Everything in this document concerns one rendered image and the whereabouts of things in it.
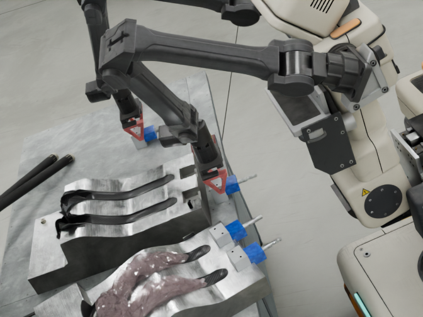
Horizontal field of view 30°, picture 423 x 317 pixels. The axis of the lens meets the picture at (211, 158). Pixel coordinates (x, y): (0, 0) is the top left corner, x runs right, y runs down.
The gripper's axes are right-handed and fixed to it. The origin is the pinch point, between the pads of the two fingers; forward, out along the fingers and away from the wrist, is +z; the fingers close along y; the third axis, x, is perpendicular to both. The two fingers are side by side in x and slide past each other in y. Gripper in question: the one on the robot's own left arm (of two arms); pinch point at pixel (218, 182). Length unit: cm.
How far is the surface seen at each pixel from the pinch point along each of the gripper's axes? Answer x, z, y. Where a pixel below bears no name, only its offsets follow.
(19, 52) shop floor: -122, 87, -368
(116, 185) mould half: -27.5, -4.1, -10.4
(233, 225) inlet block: 0.8, -2.2, 22.4
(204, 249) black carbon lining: -8.0, -0.2, 24.6
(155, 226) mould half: -18.4, -3.1, 12.8
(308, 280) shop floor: 14, 84, -41
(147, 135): -17.7, 1.5, -40.4
